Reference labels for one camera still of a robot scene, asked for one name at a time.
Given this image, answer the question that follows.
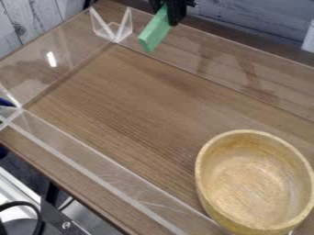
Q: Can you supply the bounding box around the clear acrylic corner bracket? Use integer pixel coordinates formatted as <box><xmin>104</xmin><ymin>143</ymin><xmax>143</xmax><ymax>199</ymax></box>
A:
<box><xmin>88</xmin><ymin>7</ymin><xmax>133</xmax><ymax>43</ymax></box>

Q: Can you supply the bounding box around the clear acrylic wall panel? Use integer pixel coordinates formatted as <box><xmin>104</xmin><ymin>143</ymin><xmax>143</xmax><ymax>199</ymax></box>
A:
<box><xmin>0</xmin><ymin>96</ymin><xmax>187</xmax><ymax>235</ymax></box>

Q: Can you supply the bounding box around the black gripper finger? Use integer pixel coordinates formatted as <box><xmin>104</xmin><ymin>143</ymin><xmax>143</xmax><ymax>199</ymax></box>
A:
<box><xmin>166</xmin><ymin>0</ymin><xmax>187</xmax><ymax>27</ymax></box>
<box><xmin>149</xmin><ymin>0</ymin><xmax>167</xmax><ymax>13</ymax></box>

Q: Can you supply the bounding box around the black cable loop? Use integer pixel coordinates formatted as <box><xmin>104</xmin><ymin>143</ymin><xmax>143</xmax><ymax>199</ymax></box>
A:
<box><xmin>0</xmin><ymin>200</ymin><xmax>47</xmax><ymax>235</ymax></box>

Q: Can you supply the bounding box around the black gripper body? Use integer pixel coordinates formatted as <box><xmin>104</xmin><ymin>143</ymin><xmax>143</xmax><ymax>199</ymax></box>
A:
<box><xmin>181</xmin><ymin>0</ymin><xmax>197</xmax><ymax>7</ymax></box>

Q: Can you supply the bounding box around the light wooden bowl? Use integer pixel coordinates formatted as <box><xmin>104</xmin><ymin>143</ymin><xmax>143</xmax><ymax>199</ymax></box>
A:
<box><xmin>195</xmin><ymin>129</ymin><xmax>314</xmax><ymax>235</ymax></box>

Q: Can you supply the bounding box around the green rectangular block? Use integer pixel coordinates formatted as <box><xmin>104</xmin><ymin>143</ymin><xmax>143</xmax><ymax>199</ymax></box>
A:
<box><xmin>138</xmin><ymin>5</ymin><xmax>173</xmax><ymax>52</ymax></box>

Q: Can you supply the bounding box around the black table leg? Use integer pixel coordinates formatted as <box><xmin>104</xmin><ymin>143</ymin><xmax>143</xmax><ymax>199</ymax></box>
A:
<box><xmin>46</xmin><ymin>183</ymin><xmax>60</xmax><ymax>207</ymax></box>

